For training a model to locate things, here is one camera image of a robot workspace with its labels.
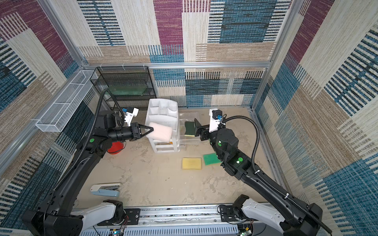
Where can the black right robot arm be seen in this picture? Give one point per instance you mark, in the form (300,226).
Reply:
(288,215)

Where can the white wire mesh basket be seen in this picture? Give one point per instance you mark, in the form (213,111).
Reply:
(62,109)

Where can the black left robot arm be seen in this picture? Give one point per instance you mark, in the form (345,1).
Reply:
(53,217)

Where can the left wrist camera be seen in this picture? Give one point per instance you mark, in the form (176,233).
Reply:
(129,114)

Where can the green board on shelf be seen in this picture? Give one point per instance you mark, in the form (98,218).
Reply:
(127,90)

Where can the pink sponge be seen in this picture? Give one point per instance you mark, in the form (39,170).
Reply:
(161,132)

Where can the black wire mesh shelf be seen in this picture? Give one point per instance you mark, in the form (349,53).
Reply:
(106,76)

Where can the red pen cup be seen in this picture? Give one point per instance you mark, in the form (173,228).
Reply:
(116,148)

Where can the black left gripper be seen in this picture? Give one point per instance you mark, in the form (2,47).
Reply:
(136,130)

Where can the light blue stapler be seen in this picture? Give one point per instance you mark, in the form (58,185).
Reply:
(106,189)

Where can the yellow sponge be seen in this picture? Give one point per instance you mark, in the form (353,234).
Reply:
(191,163)

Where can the dark green scouring sponge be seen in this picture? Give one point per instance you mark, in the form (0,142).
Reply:
(189,129)

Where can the white plastic drawer organizer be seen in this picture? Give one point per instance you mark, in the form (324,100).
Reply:
(163,117)

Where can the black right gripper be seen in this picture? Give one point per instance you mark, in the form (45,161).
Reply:
(203,132)

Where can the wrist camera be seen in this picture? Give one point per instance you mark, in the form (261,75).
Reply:
(216,120)
(129,114)

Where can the aluminium front rail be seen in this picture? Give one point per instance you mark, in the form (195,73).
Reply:
(183,220)

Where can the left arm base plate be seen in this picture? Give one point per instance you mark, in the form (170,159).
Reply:
(127,216)

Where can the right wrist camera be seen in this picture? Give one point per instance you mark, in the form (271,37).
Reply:
(216,120)

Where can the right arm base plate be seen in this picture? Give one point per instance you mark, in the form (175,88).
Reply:
(227,215)

